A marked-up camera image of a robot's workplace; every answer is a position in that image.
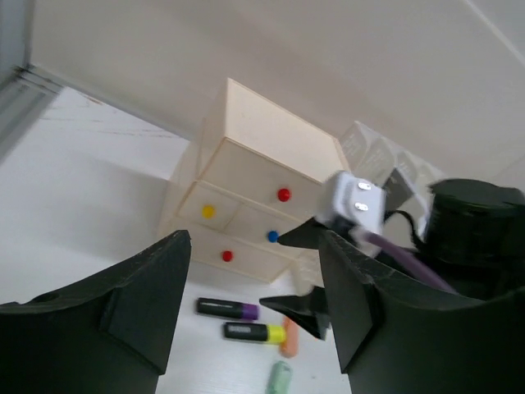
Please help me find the aluminium frame rail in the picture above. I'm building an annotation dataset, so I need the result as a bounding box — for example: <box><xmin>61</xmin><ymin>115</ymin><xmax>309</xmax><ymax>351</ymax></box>
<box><xmin>1</xmin><ymin>0</ymin><xmax>62</xmax><ymax>158</ymax></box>

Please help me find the orange highlighter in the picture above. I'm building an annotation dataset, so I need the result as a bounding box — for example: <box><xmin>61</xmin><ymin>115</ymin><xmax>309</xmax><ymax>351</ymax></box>
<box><xmin>279</xmin><ymin>317</ymin><xmax>299</xmax><ymax>358</ymax></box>

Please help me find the yellow drawer knob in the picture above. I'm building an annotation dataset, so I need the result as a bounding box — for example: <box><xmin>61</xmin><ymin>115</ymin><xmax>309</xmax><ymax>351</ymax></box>
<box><xmin>201</xmin><ymin>204</ymin><xmax>216</xmax><ymax>219</ymax></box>

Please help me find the purple cap black highlighter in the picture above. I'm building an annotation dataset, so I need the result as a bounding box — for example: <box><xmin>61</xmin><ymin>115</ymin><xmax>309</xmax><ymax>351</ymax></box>
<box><xmin>195</xmin><ymin>297</ymin><xmax>259</xmax><ymax>321</ymax></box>

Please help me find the yellow cap black highlighter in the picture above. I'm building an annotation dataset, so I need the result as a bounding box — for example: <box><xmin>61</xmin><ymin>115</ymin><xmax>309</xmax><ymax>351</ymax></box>
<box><xmin>222</xmin><ymin>322</ymin><xmax>286</xmax><ymax>344</ymax></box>

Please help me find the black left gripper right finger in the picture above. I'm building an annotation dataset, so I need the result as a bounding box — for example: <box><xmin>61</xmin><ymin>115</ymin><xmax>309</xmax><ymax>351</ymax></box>
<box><xmin>319</xmin><ymin>231</ymin><xmax>524</xmax><ymax>393</ymax></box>

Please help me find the white four-slot file organizer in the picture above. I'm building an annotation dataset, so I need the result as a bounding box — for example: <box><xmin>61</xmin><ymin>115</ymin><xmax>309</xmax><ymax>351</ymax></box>
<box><xmin>339</xmin><ymin>121</ymin><xmax>445</xmax><ymax>204</ymax></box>

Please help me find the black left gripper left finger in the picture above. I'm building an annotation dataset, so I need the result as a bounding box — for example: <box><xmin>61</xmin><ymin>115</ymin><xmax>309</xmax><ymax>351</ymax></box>
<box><xmin>1</xmin><ymin>230</ymin><xmax>191</xmax><ymax>393</ymax></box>

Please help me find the red bottom drawer knob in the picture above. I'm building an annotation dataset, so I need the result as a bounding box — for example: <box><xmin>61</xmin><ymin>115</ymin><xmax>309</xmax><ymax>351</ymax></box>
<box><xmin>221</xmin><ymin>250</ymin><xmax>234</xmax><ymax>262</ymax></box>

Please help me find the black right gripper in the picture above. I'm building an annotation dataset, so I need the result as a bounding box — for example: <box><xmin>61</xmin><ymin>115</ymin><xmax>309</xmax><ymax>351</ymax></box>
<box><xmin>259</xmin><ymin>196</ymin><xmax>435</xmax><ymax>340</ymax></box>

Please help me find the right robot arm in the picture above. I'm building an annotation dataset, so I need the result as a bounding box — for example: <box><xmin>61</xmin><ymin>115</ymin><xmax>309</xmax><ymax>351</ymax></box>
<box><xmin>261</xmin><ymin>172</ymin><xmax>524</xmax><ymax>347</ymax></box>

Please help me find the green highlighter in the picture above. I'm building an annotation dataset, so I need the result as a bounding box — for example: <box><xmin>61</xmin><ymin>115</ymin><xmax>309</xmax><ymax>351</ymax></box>
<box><xmin>265</xmin><ymin>360</ymin><xmax>293</xmax><ymax>394</ymax></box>

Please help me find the blue drawer knob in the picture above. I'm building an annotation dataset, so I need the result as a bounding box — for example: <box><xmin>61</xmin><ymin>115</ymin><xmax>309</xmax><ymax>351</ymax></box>
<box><xmin>267</xmin><ymin>231</ymin><xmax>279</xmax><ymax>243</ymax></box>

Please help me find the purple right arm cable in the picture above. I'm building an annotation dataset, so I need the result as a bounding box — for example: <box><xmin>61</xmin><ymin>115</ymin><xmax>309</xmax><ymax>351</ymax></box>
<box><xmin>364</xmin><ymin>231</ymin><xmax>459</xmax><ymax>295</ymax></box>

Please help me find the red drawer knob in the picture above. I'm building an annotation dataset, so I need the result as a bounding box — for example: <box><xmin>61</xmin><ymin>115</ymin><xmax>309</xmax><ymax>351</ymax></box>
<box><xmin>276</xmin><ymin>188</ymin><xmax>291</xmax><ymax>202</ymax></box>
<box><xmin>221</xmin><ymin>250</ymin><xmax>234</xmax><ymax>262</ymax></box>

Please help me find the red top drawer knob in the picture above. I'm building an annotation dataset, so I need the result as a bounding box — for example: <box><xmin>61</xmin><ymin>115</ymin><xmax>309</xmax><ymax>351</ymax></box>
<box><xmin>276</xmin><ymin>188</ymin><xmax>291</xmax><ymax>202</ymax></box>

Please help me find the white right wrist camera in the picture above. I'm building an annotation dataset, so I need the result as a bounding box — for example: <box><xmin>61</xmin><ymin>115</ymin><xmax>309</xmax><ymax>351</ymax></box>
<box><xmin>314</xmin><ymin>171</ymin><xmax>386</xmax><ymax>236</ymax></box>

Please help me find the cream drawer cabinet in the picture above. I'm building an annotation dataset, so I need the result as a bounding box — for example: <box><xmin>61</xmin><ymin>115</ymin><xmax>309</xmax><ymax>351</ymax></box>
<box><xmin>157</xmin><ymin>79</ymin><xmax>348</xmax><ymax>282</ymax></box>

